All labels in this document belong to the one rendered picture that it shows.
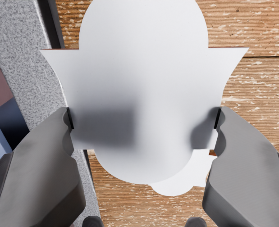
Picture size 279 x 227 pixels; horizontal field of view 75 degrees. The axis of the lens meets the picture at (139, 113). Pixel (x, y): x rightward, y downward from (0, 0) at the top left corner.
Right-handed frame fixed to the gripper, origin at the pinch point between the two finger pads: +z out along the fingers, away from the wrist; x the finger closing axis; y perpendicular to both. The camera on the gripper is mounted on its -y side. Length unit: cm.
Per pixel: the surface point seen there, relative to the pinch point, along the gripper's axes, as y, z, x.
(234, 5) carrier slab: -5.6, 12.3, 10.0
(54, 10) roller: -5.3, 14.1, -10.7
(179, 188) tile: 22.7, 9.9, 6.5
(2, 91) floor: 46, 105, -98
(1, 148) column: 20.8, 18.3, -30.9
